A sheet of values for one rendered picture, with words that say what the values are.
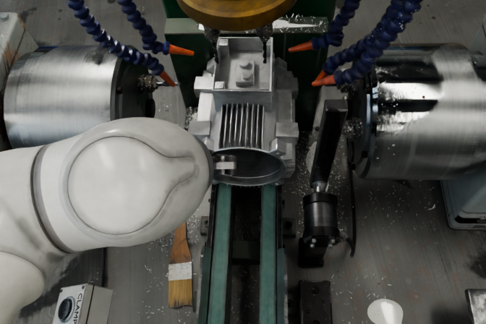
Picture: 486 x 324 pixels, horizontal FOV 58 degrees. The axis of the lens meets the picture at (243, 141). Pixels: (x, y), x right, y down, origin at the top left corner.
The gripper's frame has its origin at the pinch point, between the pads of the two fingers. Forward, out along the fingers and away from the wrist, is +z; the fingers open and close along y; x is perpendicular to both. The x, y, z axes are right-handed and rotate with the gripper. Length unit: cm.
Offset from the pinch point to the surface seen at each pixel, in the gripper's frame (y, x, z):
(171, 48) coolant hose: 5.6, -18.2, -0.3
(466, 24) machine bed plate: -65, -37, 56
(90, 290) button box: 15.5, 18.9, -8.0
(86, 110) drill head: 19.7, -8.2, -0.2
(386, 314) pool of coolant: -33.8, 30.7, 17.2
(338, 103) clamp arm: -19.7, -8.3, -12.2
